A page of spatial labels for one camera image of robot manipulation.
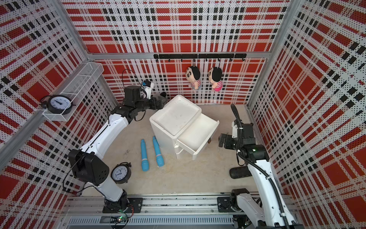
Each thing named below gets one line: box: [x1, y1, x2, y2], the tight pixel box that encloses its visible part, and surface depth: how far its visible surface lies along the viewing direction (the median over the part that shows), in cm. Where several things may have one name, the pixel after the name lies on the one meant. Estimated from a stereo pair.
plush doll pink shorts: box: [208, 66, 224, 92], surface depth 96 cm
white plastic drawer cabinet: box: [149, 94, 202, 160], surface depth 84 cm
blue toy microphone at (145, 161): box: [140, 138, 150, 173], surface depth 90 cm
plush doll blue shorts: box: [185, 65, 202, 91], surface depth 95 cm
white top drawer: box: [175, 113, 220, 161], surface depth 83 cm
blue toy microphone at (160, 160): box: [152, 135, 165, 168], surface depth 92 cm
